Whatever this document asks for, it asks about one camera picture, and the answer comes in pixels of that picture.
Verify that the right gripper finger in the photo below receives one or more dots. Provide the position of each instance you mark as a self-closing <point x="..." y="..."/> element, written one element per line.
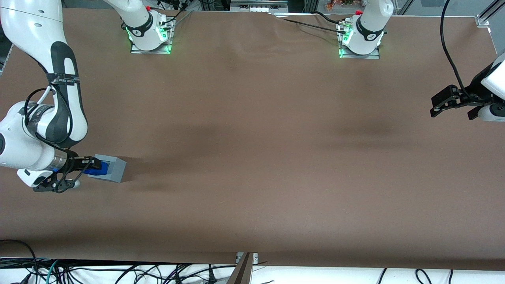
<point x="83" y="170"/>
<point x="94" y="161"/>

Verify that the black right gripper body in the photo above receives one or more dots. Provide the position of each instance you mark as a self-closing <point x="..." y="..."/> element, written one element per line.
<point x="72" y="163"/>

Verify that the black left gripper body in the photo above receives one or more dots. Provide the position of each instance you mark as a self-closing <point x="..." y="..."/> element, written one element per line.
<point x="474" y="93"/>

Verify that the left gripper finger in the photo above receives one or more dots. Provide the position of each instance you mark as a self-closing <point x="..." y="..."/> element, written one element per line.
<point x="438" y="111"/>
<point x="446" y="96"/>

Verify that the blue plastic part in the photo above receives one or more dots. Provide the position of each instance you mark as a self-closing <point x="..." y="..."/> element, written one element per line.
<point x="95" y="171"/>

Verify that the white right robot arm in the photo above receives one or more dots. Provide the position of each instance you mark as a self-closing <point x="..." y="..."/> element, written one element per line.
<point x="140" y="27"/>

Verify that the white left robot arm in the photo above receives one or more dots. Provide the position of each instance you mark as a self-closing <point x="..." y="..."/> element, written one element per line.
<point x="369" y="27"/>

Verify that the gray cube base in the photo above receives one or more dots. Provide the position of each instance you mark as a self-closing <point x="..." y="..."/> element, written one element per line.
<point x="118" y="171"/>

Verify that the aluminium table edge profile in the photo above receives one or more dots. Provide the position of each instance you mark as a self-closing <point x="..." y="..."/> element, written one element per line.
<point x="6" y="59"/>

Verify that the orange and green items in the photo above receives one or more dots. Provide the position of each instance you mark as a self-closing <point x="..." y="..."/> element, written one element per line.
<point x="339" y="4"/>

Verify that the brown table cover sheet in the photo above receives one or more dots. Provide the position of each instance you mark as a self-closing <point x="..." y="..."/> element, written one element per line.
<point x="276" y="157"/>

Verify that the white power strip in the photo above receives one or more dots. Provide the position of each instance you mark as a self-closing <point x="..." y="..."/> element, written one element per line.
<point x="258" y="8"/>

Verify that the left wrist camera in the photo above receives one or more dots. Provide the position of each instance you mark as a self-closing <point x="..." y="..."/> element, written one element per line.
<point x="473" y="113"/>

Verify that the large aluminium corner bracket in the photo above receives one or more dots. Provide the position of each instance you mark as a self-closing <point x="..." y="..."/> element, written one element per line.
<point x="482" y="21"/>

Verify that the diagonal aluminium frame profile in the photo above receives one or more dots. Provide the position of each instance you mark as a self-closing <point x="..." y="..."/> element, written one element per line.
<point x="495" y="8"/>

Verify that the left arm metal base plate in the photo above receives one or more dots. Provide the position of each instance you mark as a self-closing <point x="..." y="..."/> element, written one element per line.
<point x="361" y="56"/>

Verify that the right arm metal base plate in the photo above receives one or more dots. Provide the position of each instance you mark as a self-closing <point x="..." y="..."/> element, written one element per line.
<point x="152" y="51"/>

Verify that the aluminium frame post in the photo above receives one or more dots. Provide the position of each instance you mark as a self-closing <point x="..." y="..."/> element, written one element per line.
<point x="309" y="4"/>

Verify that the grey metal support post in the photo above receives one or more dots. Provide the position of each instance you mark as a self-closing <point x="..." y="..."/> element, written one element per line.
<point x="241" y="274"/>

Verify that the white metal bracket plate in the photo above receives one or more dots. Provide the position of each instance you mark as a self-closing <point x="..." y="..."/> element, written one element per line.
<point x="255" y="258"/>

